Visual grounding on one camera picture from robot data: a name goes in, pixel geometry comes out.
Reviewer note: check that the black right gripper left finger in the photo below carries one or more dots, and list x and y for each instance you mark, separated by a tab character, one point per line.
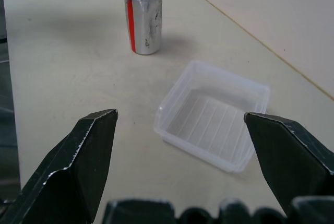
75	166

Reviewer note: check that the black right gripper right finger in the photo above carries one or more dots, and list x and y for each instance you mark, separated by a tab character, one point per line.
289	161

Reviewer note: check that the clear square plastic container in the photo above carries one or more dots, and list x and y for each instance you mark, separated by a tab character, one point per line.
212	119

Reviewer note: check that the silver bottle with red stripe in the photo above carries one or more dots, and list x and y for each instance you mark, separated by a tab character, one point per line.
143	21

